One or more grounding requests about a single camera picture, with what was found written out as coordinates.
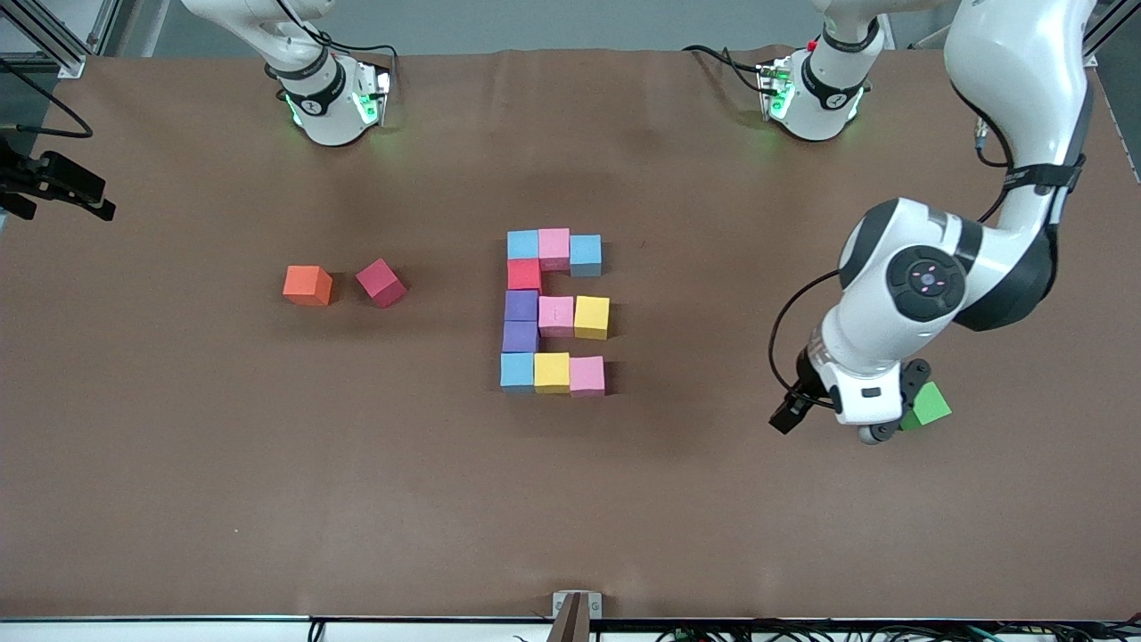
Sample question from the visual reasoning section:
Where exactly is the yellow foam block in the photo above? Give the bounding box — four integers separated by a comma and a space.
573, 296, 612, 342
534, 352, 571, 395

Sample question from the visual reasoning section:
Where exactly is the green foam block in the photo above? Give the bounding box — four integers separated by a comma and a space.
900, 382, 953, 432

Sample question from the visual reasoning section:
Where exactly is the brown table cover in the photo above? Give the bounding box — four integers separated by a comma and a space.
0, 45, 1141, 622

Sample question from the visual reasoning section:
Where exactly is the aluminium frame post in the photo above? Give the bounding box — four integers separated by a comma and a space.
0, 0, 121, 79
1065, 0, 1141, 70

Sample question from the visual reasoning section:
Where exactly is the orange foam block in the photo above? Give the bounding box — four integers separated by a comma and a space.
283, 265, 334, 308

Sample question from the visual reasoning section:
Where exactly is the grey metal bracket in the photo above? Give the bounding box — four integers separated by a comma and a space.
548, 590, 603, 642

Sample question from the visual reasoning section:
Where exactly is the black base cable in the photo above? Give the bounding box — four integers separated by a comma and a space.
682, 45, 768, 95

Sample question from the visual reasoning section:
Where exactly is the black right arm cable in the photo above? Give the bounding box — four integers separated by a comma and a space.
0, 0, 400, 140

